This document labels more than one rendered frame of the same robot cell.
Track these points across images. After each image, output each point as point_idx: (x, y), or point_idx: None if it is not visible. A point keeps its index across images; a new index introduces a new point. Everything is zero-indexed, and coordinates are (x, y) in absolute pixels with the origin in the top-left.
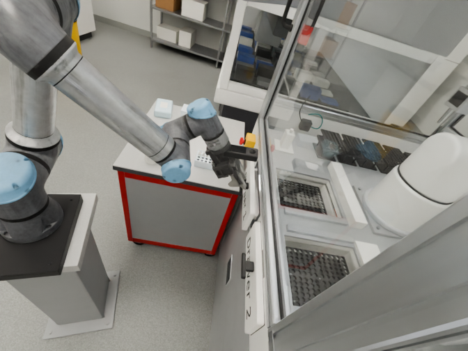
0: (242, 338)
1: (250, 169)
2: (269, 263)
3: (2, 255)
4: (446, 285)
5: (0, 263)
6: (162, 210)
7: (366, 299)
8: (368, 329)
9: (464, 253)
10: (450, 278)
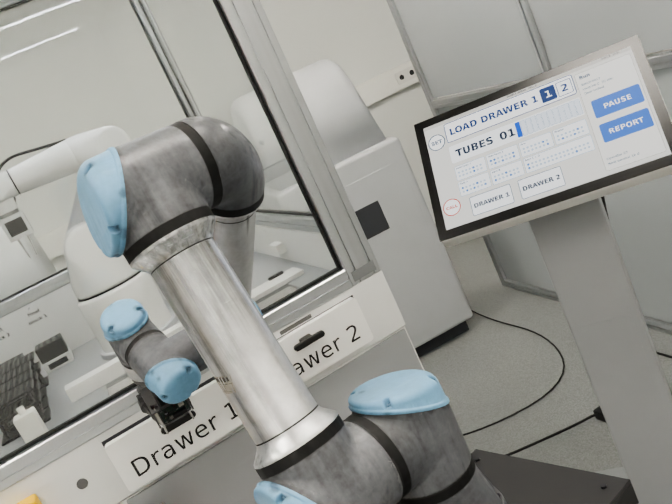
0: (384, 373)
1: (137, 428)
2: (295, 298)
3: (525, 486)
4: (293, 102)
5: (532, 476)
6: None
7: (305, 145)
8: (317, 149)
9: (282, 93)
10: (291, 100)
